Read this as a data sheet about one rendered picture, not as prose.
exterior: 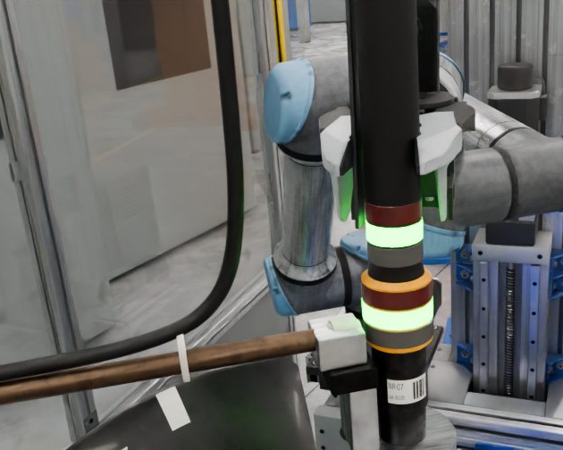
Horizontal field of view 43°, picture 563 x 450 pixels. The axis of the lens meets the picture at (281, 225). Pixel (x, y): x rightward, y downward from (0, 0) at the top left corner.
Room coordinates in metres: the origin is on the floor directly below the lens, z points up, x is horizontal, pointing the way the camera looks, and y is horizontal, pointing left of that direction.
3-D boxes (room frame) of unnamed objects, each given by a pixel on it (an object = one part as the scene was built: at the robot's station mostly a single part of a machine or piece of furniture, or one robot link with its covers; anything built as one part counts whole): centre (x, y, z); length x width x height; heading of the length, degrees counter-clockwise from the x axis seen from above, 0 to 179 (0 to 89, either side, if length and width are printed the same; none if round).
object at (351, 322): (0.40, -0.03, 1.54); 0.02 x 0.02 x 0.02; 9
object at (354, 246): (1.27, -0.16, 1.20); 0.13 x 0.12 x 0.14; 101
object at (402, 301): (0.40, -0.07, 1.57); 0.04 x 0.04 x 0.01
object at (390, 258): (0.40, -0.07, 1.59); 0.03 x 0.03 x 0.01
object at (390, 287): (0.40, -0.07, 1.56); 0.04 x 0.04 x 0.05
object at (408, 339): (0.40, -0.07, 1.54); 0.04 x 0.04 x 0.01
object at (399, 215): (0.40, -0.07, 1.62); 0.03 x 0.03 x 0.01
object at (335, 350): (0.40, -0.06, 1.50); 0.09 x 0.07 x 0.10; 99
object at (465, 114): (0.46, -0.11, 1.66); 0.09 x 0.05 x 0.02; 173
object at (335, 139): (0.43, -0.04, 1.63); 0.09 x 0.03 x 0.06; 154
